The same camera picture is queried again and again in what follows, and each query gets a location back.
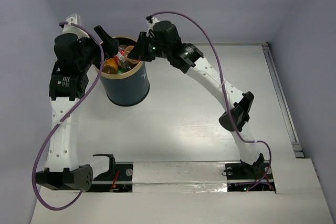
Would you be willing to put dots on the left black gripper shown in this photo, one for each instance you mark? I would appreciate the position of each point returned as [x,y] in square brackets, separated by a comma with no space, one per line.
[111,44]

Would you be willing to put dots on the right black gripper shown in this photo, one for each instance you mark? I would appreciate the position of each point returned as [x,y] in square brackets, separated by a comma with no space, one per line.
[137,53]

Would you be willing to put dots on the small orange bottle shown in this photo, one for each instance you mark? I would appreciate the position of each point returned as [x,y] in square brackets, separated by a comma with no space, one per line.
[110,66]
[127,50]

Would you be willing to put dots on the clear bottle red label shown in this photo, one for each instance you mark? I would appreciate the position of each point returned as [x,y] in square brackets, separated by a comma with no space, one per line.
[123,61]

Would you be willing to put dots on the green plastic bottle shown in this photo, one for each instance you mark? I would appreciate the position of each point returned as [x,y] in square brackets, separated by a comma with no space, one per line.
[121,71]

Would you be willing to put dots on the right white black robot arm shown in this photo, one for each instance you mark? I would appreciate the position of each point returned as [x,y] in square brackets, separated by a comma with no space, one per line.
[191,61]

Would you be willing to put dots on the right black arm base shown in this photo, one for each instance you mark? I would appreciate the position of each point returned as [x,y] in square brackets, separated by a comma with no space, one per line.
[243,177]

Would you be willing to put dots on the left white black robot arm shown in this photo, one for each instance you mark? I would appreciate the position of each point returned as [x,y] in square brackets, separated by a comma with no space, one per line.
[76,51]

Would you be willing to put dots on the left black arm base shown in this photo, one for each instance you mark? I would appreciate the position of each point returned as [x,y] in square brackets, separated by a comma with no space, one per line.
[119,181]

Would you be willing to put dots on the dark bin with gold rim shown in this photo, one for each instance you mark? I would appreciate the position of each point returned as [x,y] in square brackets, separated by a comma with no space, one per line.
[129,88]

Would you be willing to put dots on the silver foil strip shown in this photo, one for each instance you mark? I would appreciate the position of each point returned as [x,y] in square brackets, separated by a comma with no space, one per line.
[179,177]

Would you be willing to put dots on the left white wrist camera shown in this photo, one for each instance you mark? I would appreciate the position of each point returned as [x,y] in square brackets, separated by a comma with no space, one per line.
[72,19]

